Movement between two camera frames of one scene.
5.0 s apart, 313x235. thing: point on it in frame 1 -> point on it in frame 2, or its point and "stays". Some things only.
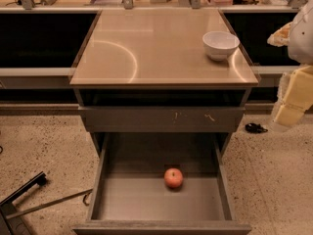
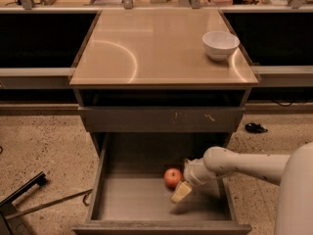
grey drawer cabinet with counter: x=145 y=84 stays
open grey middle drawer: x=130 y=195 stays
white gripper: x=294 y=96 -> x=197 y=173
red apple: x=173 y=177 stays
